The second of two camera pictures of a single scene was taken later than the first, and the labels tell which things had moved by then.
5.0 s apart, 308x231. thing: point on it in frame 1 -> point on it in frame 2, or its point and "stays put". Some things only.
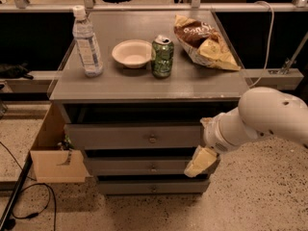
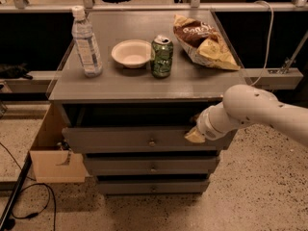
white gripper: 212,136 -> 205,126
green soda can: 163,57 stays put
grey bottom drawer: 185,186 stays put
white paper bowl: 133,54 stays put
